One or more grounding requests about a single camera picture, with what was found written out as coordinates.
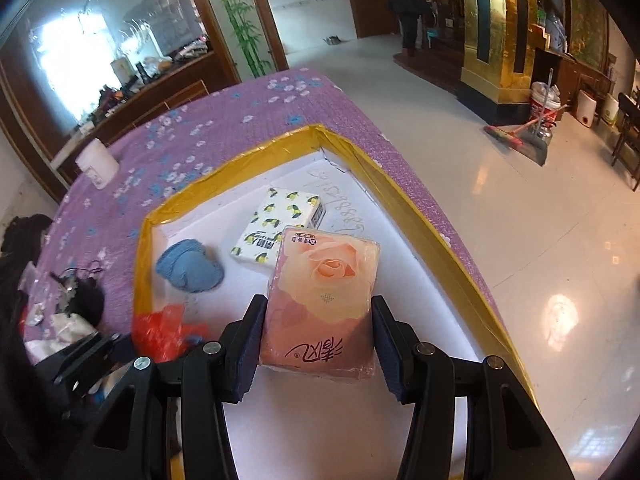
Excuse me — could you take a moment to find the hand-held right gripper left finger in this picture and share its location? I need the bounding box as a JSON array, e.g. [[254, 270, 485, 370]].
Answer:
[[60, 294, 271, 480]]

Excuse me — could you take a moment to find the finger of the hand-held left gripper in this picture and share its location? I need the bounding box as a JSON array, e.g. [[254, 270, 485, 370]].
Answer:
[[37, 331, 132, 401]]

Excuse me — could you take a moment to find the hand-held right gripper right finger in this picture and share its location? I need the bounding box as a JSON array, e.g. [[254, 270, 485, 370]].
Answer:
[[371, 296, 576, 480]]

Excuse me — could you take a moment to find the white foam box yellow tape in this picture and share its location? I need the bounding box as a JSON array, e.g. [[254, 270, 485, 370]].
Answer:
[[132, 122, 538, 480]]

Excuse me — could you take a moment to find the pink rose tissue pack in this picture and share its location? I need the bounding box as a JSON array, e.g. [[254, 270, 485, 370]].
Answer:
[[258, 226, 381, 383]]

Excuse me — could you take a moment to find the white crumpled cloth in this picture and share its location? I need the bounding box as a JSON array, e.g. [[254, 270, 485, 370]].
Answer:
[[25, 312, 98, 353]]

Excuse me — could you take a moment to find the dark cloth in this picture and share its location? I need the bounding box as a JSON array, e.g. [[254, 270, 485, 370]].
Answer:
[[50, 262, 107, 328]]

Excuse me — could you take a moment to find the red plastic bag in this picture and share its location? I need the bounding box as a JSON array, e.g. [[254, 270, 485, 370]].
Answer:
[[131, 304, 211, 363]]

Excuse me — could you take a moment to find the blue knitted cloth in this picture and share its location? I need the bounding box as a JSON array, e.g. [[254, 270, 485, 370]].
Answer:
[[155, 238, 224, 291]]

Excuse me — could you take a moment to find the black bag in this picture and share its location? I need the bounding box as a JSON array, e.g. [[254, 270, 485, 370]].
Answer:
[[0, 214, 53, 321]]

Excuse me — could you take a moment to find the lemon print tissue pack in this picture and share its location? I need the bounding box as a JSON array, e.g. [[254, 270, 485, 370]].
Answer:
[[229, 187, 326, 267]]

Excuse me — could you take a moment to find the white plastic jar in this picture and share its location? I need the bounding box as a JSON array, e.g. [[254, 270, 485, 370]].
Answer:
[[75, 138, 121, 190]]

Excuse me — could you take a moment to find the orange broom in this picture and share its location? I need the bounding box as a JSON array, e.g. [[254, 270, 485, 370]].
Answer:
[[483, 104, 568, 150]]

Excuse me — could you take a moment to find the purple floral tablecloth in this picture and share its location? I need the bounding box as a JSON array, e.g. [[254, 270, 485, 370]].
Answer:
[[30, 66, 501, 366]]

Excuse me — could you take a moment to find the wooden sideboard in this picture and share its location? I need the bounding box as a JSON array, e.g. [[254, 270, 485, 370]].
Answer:
[[52, 50, 238, 186]]

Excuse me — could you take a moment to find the red and white bucket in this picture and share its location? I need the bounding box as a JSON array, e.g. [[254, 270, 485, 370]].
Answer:
[[530, 81, 562, 126]]

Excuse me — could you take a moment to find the white humidifier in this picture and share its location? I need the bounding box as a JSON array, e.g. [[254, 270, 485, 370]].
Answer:
[[575, 91, 598, 126]]

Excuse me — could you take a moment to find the dark wooden chair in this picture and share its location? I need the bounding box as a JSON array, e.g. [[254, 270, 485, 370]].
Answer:
[[611, 92, 640, 178]]

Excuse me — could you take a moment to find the white bin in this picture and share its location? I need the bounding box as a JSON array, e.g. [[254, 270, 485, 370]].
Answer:
[[600, 94, 621, 125]]

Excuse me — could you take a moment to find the wooden desk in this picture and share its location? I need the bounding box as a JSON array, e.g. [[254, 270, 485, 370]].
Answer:
[[532, 47, 616, 106]]

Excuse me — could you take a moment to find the bamboo print glass panel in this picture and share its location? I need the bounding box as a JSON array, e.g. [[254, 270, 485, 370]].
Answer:
[[197, 0, 273, 81]]

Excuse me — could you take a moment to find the gold pillar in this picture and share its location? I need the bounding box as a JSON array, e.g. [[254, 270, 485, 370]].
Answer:
[[460, 0, 538, 120]]

